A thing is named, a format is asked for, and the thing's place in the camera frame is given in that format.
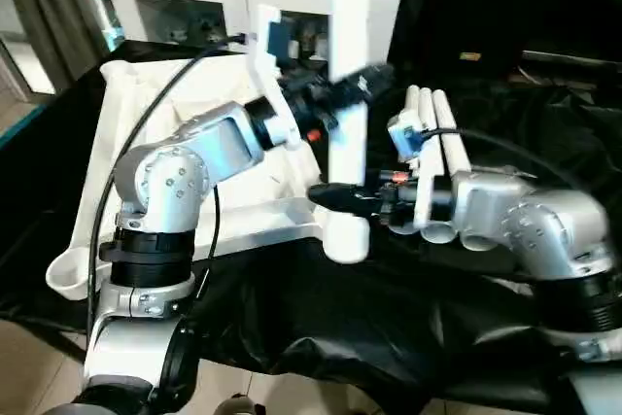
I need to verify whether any white plastic table top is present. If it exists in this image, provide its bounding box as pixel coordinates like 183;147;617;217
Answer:
46;57;336;302

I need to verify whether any black plastic mat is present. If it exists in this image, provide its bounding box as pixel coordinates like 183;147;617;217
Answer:
0;41;622;406

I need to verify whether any grey curtain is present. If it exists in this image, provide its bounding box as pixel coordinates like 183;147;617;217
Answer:
0;0;103;95

